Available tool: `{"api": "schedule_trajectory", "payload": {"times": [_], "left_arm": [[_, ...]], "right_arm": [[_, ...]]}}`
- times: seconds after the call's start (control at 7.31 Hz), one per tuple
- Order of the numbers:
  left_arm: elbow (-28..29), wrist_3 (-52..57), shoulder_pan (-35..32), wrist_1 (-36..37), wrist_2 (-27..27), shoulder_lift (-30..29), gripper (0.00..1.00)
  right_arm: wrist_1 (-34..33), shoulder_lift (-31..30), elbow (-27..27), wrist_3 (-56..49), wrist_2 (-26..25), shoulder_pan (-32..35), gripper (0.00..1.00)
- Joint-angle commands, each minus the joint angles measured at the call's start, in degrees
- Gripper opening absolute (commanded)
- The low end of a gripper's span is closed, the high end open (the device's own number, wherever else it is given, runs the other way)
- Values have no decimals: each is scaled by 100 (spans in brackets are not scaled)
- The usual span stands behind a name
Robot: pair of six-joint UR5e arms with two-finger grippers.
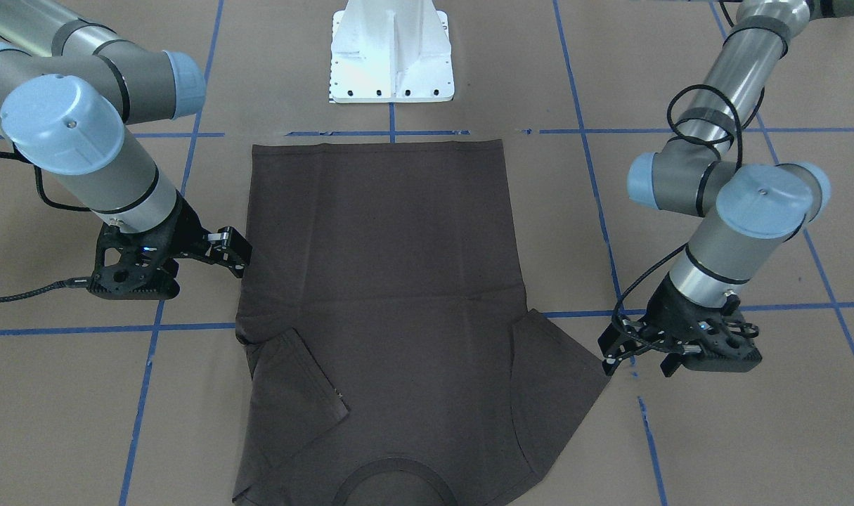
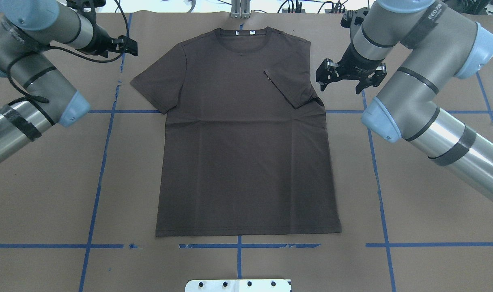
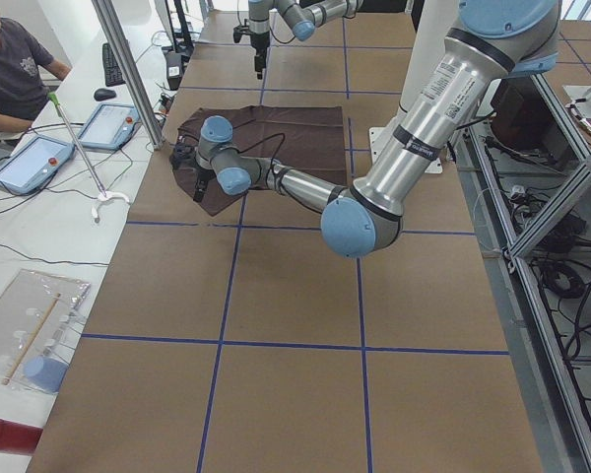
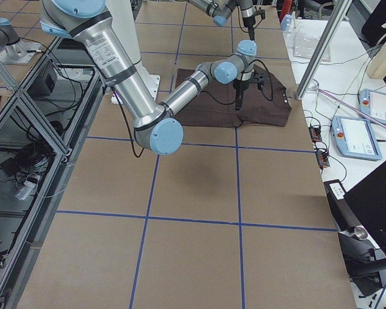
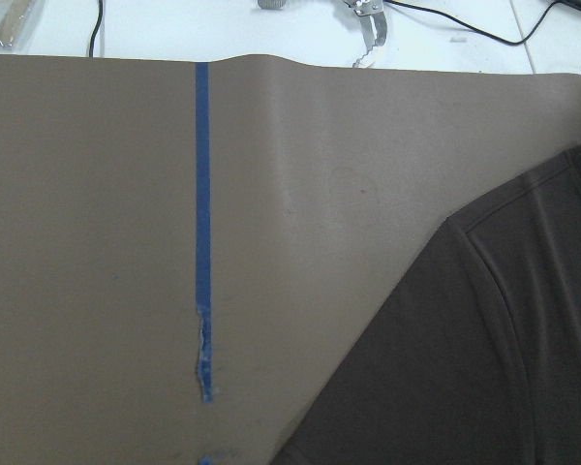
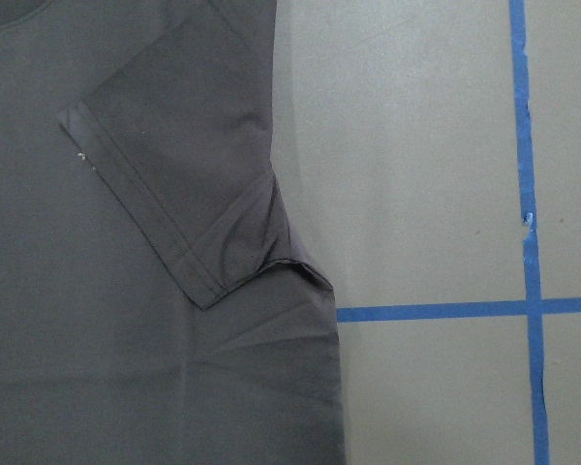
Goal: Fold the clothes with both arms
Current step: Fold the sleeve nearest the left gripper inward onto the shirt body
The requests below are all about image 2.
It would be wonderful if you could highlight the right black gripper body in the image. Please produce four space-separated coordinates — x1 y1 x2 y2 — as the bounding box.
336 45 383 82

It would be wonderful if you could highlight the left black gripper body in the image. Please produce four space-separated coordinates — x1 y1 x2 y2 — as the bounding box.
82 25 119 57

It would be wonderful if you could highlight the dark brown t-shirt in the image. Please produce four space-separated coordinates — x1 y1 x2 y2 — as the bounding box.
131 27 342 237

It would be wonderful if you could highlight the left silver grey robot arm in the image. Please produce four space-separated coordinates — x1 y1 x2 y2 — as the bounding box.
0 0 138 164

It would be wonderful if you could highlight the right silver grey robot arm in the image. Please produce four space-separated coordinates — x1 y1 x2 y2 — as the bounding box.
315 0 493 202

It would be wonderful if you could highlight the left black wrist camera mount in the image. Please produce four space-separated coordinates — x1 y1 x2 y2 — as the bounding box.
66 0 106 22

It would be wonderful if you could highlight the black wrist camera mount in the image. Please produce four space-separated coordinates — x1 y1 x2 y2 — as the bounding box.
340 7 370 28
66 0 106 22

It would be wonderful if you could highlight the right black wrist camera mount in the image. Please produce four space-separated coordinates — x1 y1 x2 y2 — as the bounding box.
340 7 370 28

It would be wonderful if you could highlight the white metal camera stand base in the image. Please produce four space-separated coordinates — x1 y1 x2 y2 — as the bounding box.
185 279 293 292

